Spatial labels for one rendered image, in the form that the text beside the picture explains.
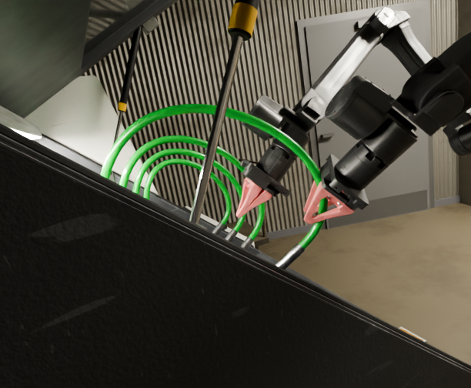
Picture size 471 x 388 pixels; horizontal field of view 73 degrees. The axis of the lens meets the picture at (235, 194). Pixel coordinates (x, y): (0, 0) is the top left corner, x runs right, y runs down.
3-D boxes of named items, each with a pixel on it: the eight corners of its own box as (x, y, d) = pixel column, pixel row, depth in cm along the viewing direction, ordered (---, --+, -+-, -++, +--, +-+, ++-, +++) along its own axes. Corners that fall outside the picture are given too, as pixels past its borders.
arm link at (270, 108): (328, 102, 62) (305, 125, 70) (280, 66, 61) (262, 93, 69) (305, 145, 57) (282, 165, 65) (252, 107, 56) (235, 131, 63)
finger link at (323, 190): (290, 217, 52) (331, 177, 47) (292, 195, 58) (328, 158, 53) (322, 240, 53) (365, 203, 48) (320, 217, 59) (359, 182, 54)
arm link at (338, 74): (400, 17, 79) (369, 48, 89) (383, 1, 78) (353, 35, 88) (324, 119, 59) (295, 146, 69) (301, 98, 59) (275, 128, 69)
